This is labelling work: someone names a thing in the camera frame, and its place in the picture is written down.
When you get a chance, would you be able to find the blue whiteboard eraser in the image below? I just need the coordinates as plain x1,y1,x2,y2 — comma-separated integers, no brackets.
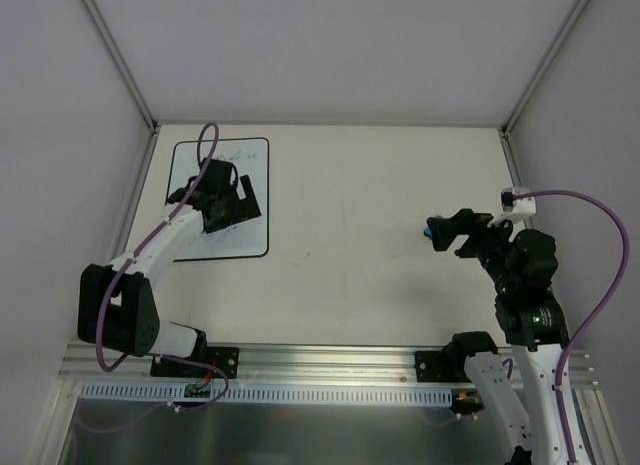
423,214,443,240

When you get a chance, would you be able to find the small black-framed whiteboard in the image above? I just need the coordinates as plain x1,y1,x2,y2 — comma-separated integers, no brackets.
166,137,269,262

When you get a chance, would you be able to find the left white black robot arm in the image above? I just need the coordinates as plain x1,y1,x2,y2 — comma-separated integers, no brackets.
77,159,261,376

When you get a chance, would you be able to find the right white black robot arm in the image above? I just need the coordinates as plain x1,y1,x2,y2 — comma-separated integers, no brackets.
427,205,590,464

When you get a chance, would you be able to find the right small circuit board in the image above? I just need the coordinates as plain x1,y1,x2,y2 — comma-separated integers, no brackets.
450,391,485,420

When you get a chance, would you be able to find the small circuit board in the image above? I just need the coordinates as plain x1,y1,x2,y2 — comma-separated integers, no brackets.
184,382,211,399
450,391,485,420

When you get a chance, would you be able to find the left small circuit board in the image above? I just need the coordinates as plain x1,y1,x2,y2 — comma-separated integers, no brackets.
184,382,211,399

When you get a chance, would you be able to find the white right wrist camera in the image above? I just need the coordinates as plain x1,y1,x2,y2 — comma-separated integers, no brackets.
489,187,536,227

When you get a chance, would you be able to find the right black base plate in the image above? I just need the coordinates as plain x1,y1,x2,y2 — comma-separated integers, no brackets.
414,350,470,383

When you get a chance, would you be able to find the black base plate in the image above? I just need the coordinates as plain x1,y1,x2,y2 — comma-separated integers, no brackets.
150,345,240,380
414,350,470,383

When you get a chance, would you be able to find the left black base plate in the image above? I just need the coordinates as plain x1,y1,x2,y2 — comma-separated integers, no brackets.
150,345,240,380

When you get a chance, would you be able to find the aluminium mounting rail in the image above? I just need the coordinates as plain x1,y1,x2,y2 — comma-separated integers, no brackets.
57,339,601,391

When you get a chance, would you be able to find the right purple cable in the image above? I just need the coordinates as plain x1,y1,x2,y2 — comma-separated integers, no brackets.
502,188,631,465

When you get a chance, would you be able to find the white slotted cable duct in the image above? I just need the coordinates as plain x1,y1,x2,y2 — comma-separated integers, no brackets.
79,381,453,408

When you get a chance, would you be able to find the left aluminium frame post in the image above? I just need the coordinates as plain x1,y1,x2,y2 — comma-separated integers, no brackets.
78,0,158,133

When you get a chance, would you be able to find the aluminium frame post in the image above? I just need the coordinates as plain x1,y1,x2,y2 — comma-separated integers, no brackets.
500,0,592,138
78,0,158,133

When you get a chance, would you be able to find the right aluminium frame post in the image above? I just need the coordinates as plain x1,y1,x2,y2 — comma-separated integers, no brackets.
500,0,592,138

